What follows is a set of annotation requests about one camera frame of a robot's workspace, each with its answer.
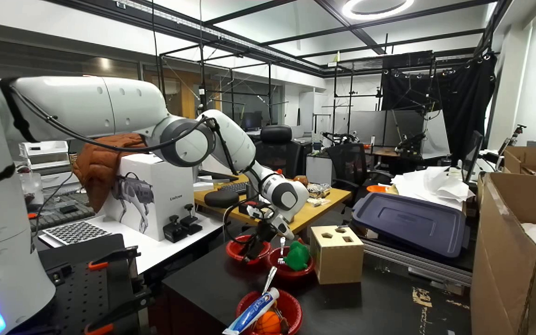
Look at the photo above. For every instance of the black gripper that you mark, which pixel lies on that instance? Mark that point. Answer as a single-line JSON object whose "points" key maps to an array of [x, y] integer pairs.
{"points": [[271, 221]]}

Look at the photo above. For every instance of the green plush toy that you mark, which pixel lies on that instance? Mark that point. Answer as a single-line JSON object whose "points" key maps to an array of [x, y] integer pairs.
{"points": [[299, 255]]}

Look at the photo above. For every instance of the red plastic bowl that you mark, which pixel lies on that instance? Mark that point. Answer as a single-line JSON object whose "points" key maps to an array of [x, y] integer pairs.
{"points": [[241, 251]]}

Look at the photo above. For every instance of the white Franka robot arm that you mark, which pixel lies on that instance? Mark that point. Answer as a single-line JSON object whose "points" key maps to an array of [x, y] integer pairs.
{"points": [[89, 104]]}

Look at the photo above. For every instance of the red bowl with spoon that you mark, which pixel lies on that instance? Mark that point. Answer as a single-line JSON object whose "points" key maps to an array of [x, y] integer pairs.
{"points": [[290, 273]]}

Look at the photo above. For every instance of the red bowl with toothpaste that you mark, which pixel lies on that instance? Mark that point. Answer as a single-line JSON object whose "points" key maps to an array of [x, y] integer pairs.
{"points": [[290, 307]]}

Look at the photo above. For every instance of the orange fruit toy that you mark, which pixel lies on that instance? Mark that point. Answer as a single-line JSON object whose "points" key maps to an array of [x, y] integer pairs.
{"points": [[271, 322]]}

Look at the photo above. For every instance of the orange bowl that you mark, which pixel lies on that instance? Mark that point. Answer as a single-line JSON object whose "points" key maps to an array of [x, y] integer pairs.
{"points": [[381, 188]]}

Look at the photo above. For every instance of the white spoon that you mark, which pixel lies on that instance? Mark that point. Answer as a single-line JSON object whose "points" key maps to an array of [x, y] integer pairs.
{"points": [[284, 247]]}

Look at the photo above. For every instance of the thin white stick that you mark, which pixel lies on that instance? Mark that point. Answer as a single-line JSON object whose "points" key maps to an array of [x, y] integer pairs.
{"points": [[271, 279]]}

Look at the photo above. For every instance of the wooden desk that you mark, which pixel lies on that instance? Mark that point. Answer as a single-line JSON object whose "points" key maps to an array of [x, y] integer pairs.
{"points": [[325, 204]]}

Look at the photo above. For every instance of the clear plastic bag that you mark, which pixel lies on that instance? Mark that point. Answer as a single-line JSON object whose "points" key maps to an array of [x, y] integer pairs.
{"points": [[318, 193]]}

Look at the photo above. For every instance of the wooden shape sorter box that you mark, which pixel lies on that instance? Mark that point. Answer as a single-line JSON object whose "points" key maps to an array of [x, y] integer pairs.
{"points": [[338, 256]]}

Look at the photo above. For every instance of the white blue toothpaste tube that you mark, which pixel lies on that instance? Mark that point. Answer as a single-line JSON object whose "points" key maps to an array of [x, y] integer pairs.
{"points": [[252, 312]]}

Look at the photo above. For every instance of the black game controller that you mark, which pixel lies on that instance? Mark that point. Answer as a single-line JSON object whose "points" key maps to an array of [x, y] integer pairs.
{"points": [[184, 227]]}

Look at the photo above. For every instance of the black office chair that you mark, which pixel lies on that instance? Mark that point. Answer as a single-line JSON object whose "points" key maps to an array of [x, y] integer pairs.
{"points": [[280, 145]]}

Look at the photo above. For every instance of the white workbench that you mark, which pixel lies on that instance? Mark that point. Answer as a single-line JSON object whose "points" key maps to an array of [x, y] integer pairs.
{"points": [[157, 247]]}

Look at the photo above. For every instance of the white box with dog print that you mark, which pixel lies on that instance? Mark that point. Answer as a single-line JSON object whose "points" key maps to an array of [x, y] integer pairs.
{"points": [[150, 195]]}

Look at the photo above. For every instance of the black clamp rack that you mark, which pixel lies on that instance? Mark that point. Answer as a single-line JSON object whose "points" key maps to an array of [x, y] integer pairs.
{"points": [[89, 284]]}

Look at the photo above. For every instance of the brown cloth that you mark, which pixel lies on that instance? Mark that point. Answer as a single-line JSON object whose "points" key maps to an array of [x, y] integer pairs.
{"points": [[98, 167]]}

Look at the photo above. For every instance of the large brown cardboard box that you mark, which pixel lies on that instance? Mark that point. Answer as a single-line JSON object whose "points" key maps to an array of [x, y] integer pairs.
{"points": [[511, 260]]}

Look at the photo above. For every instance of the white printer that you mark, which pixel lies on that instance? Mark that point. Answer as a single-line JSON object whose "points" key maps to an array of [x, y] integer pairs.
{"points": [[46, 158]]}

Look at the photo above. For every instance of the black curtain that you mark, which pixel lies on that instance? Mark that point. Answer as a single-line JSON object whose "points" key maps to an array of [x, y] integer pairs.
{"points": [[461, 93]]}

